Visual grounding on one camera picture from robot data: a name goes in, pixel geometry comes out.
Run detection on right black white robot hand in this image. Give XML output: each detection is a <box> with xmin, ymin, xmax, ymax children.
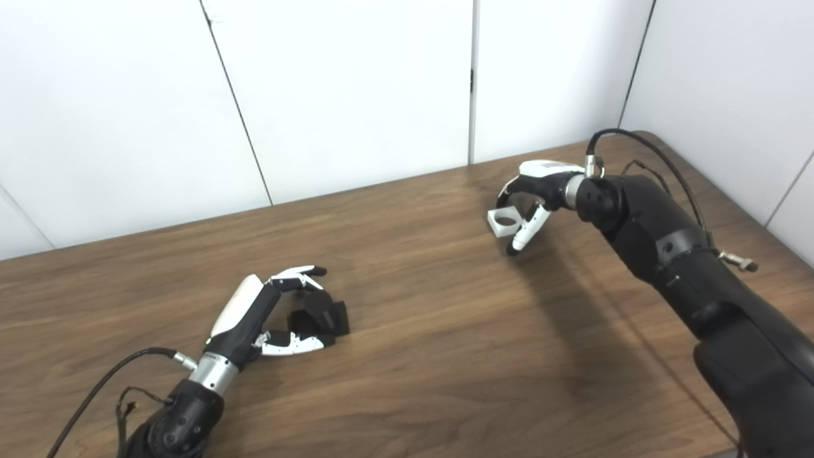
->
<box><xmin>496</xmin><ymin>160</ymin><xmax>589</xmax><ymax>256</ymax></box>

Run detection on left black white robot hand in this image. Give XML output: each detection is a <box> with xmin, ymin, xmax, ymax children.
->
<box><xmin>189</xmin><ymin>265</ymin><xmax>336</xmax><ymax>395</ymax></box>

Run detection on white square piece with hole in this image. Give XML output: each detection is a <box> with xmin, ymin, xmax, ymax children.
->
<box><xmin>487</xmin><ymin>205</ymin><xmax>525</xmax><ymax>239</ymax></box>

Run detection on black peg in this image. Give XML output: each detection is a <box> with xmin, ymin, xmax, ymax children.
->
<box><xmin>286</xmin><ymin>289</ymin><xmax>350</xmax><ymax>338</ymax></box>

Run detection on thin dark wire loop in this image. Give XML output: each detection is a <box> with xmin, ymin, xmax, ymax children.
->
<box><xmin>114</xmin><ymin>385</ymin><xmax>174</xmax><ymax>446</ymax></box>
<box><xmin>620</xmin><ymin>159</ymin><xmax>672</xmax><ymax>195</ymax></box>

